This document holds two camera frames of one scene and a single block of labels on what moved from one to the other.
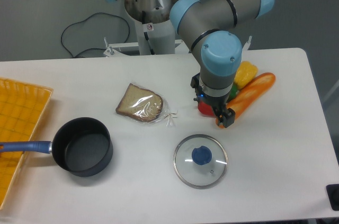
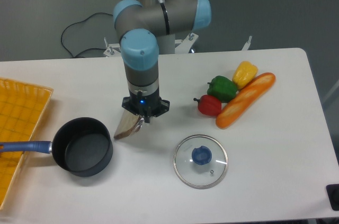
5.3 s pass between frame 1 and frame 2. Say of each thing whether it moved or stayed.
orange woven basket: stayed
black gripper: moved
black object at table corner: stayed
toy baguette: stayed
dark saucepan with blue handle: stayed
